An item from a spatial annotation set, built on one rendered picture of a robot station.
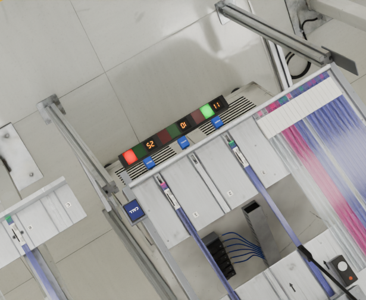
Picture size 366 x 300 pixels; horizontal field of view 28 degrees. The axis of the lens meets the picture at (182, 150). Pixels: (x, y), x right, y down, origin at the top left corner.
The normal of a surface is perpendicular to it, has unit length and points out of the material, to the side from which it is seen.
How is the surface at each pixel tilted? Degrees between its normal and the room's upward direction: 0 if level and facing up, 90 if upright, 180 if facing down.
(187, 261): 0
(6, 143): 0
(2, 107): 0
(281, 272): 44
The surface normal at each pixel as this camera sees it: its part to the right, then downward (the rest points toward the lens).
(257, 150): 0.05, -0.25
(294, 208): 0.41, 0.40
